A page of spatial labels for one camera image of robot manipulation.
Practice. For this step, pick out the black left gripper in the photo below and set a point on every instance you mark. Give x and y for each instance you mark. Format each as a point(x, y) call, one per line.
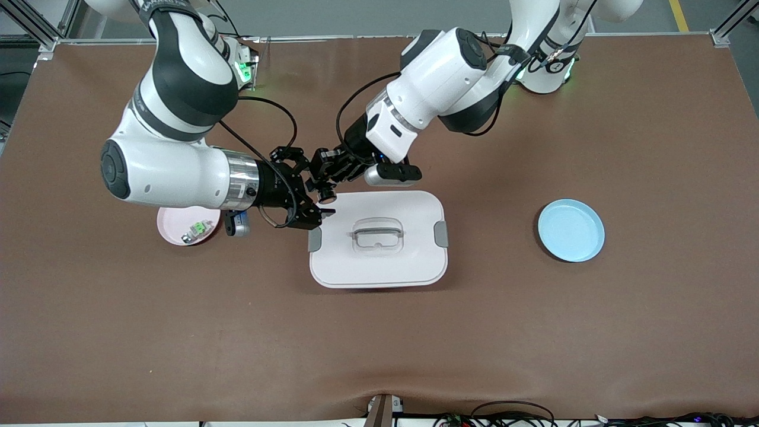
point(354, 144)

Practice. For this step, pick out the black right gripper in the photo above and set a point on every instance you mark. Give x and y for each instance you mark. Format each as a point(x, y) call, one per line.
point(273, 185)

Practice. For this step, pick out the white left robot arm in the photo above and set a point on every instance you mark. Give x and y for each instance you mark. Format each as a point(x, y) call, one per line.
point(439, 77)

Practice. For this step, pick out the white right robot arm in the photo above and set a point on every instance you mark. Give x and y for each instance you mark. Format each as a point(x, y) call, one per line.
point(178, 166)

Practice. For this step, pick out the white lidded box grey clips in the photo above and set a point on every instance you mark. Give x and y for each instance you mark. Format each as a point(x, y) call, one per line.
point(379, 267)

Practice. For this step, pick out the pink round plate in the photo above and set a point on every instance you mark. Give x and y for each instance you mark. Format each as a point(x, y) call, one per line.
point(175, 231)

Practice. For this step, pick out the brown table mat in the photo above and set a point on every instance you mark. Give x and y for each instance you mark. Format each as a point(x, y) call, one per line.
point(379, 344)

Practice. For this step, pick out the light blue round plate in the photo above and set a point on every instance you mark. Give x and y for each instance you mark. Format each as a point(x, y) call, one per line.
point(570, 231)

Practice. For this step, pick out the green push-button switch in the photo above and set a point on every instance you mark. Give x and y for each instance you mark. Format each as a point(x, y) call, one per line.
point(200, 228)

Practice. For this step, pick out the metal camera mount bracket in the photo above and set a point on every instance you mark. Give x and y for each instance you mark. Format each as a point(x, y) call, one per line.
point(382, 412)

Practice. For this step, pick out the aluminium frame post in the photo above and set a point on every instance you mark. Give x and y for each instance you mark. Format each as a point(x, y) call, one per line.
point(720, 37)
point(47, 44)

